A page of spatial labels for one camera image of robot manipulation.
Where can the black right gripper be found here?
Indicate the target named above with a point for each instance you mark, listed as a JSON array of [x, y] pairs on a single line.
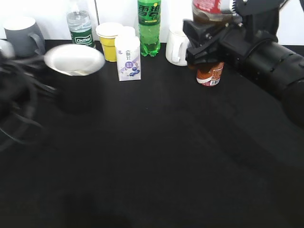
[[211, 43]]

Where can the cola bottle red label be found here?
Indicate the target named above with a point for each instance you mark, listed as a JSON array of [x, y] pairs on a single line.
[[208, 12]]

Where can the black ceramic mug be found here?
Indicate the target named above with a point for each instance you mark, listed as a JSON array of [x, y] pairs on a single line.
[[74, 70]]

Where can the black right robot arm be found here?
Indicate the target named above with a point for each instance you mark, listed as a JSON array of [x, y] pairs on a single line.
[[274, 68]]

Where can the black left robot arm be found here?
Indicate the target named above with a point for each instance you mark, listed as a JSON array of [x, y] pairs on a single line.
[[19, 92]]

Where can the green sprite bottle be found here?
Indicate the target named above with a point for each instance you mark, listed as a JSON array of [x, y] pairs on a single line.
[[149, 21]]

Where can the yellow paper cup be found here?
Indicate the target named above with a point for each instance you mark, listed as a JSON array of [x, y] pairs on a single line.
[[107, 32]]

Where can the white ceramic mug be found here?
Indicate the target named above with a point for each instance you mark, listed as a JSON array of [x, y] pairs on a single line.
[[177, 44]]

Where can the brown coffee drink bottle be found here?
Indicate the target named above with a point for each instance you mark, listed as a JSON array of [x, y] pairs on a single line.
[[209, 74]]

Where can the white blueberry milk carton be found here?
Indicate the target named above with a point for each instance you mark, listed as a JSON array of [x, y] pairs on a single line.
[[128, 58]]

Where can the clear water bottle green label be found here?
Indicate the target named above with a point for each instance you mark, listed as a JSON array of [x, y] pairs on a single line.
[[79, 23]]

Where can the grey ceramic mug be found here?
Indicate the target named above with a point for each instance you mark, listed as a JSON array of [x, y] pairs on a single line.
[[25, 36]]

